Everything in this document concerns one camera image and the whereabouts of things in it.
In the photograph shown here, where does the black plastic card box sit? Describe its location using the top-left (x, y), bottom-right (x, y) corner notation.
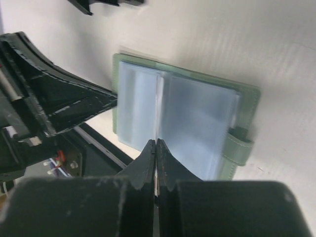
top-left (68, 0), bottom-right (149, 16)

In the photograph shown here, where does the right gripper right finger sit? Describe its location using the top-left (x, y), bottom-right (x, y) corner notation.
top-left (157, 139), bottom-right (312, 237)

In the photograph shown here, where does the green leather card holder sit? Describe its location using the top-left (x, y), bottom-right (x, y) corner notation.
top-left (113, 53), bottom-right (261, 180)

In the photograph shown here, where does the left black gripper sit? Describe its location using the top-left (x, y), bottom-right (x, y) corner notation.
top-left (0, 32), bottom-right (118, 183)

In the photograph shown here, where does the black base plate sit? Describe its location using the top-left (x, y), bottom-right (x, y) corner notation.
top-left (23, 123), bottom-right (133, 178)

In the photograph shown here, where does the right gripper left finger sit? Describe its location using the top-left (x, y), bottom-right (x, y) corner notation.
top-left (0, 140), bottom-right (156, 237)

